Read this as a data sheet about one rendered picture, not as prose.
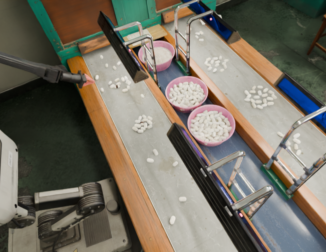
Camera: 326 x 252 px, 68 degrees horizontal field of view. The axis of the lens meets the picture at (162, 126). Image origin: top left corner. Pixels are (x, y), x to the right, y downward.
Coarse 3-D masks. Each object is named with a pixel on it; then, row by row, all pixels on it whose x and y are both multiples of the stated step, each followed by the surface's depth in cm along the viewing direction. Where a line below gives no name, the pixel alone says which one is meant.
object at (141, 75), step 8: (104, 16) 146; (104, 24) 145; (112, 24) 147; (104, 32) 146; (112, 40) 138; (120, 40) 131; (120, 48) 130; (128, 48) 132; (120, 56) 131; (128, 56) 124; (128, 64) 124; (136, 64) 119; (128, 72) 125; (136, 72) 118; (144, 72) 119; (136, 80) 121
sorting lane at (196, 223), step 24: (96, 72) 173; (120, 72) 171; (120, 96) 158; (144, 96) 157; (120, 120) 147; (168, 120) 144; (144, 144) 136; (168, 144) 135; (144, 168) 128; (168, 168) 127; (168, 192) 120; (192, 192) 119; (168, 216) 113; (192, 216) 112; (192, 240) 107; (216, 240) 106
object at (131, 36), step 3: (144, 30) 190; (147, 30) 190; (132, 33) 189; (135, 33) 189; (138, 33) 189; (144, 33) 188; (147, 33) 188; (126, 36) 188; (129, 36) 187; (132, 36) 187; (135, 36) 187; (138, 36) 186; (129, 39) 185; (144, 39) 184; (147, 39) 183; (138, 42) 182
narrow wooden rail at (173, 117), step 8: (136, 56) 176; (144, 80) 162; (152, 80) 161; (152, 88) 157; (160, 96) 152; (160, 104) 149; (168, 104) 148; (168, 112) 145; (176, 120) 141; (208, 160) 125; (224, 184) 117; (240, 208) 110; (256, 232) 104
